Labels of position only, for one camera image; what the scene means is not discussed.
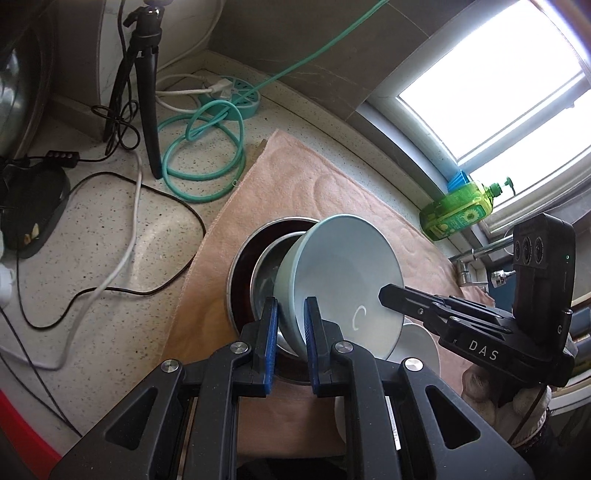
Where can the steel pot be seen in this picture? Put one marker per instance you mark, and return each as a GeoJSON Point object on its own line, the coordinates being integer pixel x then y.
{"type": "Point", "coordinates": [18, 92]}

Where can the green dish soap bottle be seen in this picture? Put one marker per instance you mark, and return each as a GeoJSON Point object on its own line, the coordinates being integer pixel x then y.
{"type": "Point", "coordinates": [457, 212]}

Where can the stainless steel bowl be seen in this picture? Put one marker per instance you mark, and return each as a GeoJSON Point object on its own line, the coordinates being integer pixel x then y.
{"type": "Point", "coordinates": [265, 281]}

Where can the person's right hand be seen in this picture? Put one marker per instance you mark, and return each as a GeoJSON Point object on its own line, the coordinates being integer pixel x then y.
{"type": "Point", "coordinates": [480, 385]}

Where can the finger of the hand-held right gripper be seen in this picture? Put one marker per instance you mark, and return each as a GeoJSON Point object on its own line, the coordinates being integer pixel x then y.
{"type": "Point", "coordinates": [415, 304]}

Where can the black dish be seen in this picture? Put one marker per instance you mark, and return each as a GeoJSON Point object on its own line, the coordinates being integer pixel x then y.
{"type": "Point", "coordinates": [32, 203]}

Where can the black tripod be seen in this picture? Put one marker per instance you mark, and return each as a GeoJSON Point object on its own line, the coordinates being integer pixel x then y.
{"type": "Point", "coordinates": [150, 115]}

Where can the large white plate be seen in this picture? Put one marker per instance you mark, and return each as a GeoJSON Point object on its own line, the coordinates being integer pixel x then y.
{"type": "Point", "coordinates": [340, 420]}

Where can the small white plate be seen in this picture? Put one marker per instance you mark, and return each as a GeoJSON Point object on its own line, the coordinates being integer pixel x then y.
{"type": "Point", "coordinates": [420, 346]}

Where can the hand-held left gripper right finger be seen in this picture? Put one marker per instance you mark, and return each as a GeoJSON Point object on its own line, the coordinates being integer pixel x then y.
{"type": "Point", "coordinates": [311, 341]}

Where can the light blue bowl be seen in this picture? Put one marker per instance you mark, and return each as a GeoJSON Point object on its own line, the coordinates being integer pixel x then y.
{"type": "Point", "coordinates": [351, 267]}

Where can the pink towel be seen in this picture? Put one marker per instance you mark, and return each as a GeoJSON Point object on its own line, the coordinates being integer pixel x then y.
{"type": "Point", "coordinates": [295, 184]}

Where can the red plastic object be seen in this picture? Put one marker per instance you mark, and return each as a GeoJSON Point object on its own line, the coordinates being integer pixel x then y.
{"type": "Point", "coordinates": [18, 424]}

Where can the white plug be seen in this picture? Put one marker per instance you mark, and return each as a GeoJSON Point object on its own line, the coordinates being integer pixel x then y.
{"type": "Point", "coordinates": [219, 87]}

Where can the blue plastic object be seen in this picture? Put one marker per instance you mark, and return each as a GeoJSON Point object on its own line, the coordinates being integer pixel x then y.
{"type": "Point", "coordinates": [459, 180]}

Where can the large steel bowl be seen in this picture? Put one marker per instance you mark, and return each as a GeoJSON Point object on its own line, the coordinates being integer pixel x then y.
{"type": "Point", "coordinates": [235, 286]}

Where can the window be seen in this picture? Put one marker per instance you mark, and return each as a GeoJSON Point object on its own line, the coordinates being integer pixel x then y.
{"type": "Point", "coordinates": [485, 69]}

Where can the teal round power strip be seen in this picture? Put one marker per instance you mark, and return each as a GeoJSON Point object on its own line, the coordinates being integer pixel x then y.
{"type": "Point", "coordinates": [244, 108]}

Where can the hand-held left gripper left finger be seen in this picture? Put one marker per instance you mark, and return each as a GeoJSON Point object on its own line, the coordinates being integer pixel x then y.
{"type": "Point", "coordinates": [270, 341]}

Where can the steel faucet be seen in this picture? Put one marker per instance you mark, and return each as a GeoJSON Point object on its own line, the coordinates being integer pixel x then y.
{"type": "Point", "coordinates": [464, 272]}

